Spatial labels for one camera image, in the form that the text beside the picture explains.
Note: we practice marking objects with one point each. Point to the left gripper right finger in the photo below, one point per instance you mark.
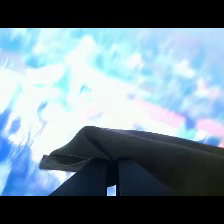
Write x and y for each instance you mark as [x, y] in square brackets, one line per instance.
[140, 181]

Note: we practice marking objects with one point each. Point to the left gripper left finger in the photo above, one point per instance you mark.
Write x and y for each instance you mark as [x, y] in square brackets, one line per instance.
[87, 180]

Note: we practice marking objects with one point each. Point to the dark grey garment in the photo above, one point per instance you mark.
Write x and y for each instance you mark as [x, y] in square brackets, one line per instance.
[160, 153]

